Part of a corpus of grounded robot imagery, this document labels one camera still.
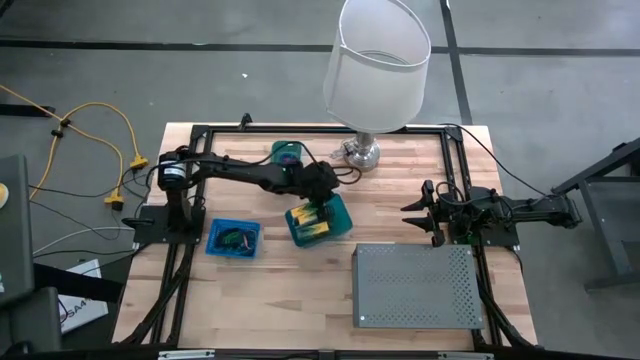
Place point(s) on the small turquoise plastic bin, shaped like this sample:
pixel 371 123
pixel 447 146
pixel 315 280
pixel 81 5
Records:
pixel 276 150

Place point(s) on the silver table lamp white shade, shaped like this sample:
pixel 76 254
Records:
pixel 375 75

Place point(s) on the green rubber band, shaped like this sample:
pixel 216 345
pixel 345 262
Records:
pixel 227 234

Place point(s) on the yellow round object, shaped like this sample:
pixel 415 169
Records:
pixel 3 196

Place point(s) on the dark grey box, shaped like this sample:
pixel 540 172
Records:
pixel 35 320

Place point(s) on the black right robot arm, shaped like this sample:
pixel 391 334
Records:
pixel 530 210

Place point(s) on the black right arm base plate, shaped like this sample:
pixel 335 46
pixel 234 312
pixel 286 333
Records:
pixel 500 239

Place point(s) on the orange rubber band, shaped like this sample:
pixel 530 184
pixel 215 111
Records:
pixel 246 240

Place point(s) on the black aluminium table frame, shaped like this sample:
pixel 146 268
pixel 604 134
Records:
pixel 325 129

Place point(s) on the silver metal bracket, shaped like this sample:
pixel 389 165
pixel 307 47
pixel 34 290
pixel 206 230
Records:
pixel 465 356
pixel 185 355

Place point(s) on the blue perforated plastic basket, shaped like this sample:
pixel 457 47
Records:
pixel 212 250

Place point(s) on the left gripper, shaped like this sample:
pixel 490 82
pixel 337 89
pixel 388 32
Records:
pixel 320 180

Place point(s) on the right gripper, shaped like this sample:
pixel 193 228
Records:
pixel 452 210

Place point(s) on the black side table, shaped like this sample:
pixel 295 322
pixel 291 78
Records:
pixel 595 170

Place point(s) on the grey perforated metal stand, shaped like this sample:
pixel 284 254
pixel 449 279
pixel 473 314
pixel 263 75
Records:
pixel 415 290

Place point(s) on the black floor bar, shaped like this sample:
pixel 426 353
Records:
pixel 25 110

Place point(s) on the white cardboard box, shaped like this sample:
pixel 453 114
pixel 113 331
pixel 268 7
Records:
pixel 85 317

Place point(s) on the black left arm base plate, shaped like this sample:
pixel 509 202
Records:
pixel 150 232

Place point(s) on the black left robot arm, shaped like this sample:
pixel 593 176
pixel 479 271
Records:
pixel 235 172

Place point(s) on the large blue-green plastic bin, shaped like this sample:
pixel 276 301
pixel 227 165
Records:
pixel 342 220

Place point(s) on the black frame knob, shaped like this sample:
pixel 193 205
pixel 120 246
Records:
pixel 245 122

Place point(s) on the grey equipment case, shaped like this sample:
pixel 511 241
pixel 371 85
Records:
pixel 15 240

